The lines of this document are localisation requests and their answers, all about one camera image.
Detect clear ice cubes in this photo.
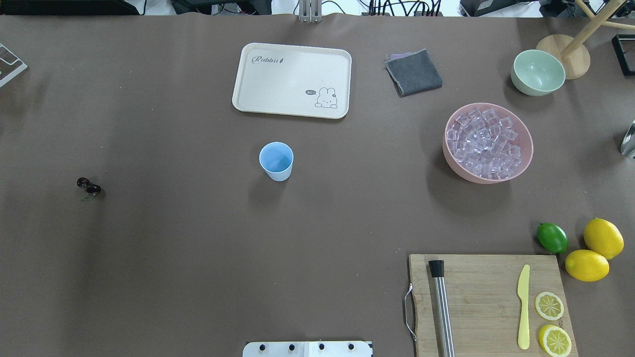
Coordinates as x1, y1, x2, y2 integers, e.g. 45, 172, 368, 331
446, 108, 522, 180

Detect dark red cherries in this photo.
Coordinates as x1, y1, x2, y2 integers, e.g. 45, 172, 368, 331
77, 177, 102, 201

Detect light blue cup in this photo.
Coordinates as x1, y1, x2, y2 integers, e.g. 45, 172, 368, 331
259, 142, 294, 181

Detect wooden cup stand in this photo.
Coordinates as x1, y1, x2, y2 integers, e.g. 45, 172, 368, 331
536, 0, 634, 79

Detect steel ice scoop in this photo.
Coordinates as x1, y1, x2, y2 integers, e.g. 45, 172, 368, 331
620, 120, 635, 159

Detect cream rabbit tray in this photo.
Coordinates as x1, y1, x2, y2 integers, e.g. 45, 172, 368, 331
232, 43, 352, 119

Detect grey folded cloth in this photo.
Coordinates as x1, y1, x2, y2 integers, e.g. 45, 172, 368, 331
385, 48, 443, 96

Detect pink bowl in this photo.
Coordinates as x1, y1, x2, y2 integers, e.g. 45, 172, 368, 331
443, 103, 534, 185

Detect steel muddler black tip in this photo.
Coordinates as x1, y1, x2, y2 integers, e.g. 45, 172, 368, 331
429, 260, 456, 357

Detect mint green bowl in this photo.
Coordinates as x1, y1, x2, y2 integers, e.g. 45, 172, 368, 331
510, 50, 566, 96

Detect green lime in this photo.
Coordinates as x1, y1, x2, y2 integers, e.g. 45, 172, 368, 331
537, 222, 569, 254

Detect yellow plastic knife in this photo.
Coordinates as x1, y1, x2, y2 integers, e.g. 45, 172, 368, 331
517, 264, 530, 350

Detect upper lemon slice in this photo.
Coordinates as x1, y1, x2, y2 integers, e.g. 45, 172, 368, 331
534, 291, 565, 321

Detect lemon slice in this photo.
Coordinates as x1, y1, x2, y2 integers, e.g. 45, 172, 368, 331
534, 291, 565, 321
538, 325, 573, 357

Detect lower yellow lemon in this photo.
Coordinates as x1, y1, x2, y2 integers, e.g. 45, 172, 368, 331
565, 249, 610, 282

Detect yellow lemon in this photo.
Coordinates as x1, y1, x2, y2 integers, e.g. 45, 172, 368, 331
565, 249, 610, 282
583, 218, 624, 260

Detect lower lemon slice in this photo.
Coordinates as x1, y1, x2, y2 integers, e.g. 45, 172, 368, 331
538, 325, 573, 357

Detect upper yellow lemon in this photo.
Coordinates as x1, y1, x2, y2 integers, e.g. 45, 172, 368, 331
583, 218, 624, 260

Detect aluminium frame post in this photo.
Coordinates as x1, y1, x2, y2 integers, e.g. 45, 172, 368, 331
298, 0, 322, 23

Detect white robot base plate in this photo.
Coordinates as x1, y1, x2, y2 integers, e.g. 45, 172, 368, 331
242, 341, 374, 357

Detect black frame tray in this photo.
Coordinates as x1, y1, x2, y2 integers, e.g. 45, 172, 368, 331
612, 34, 635, 75

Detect white wire cup rack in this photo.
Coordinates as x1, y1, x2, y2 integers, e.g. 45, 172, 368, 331
0, 44, 28, 87

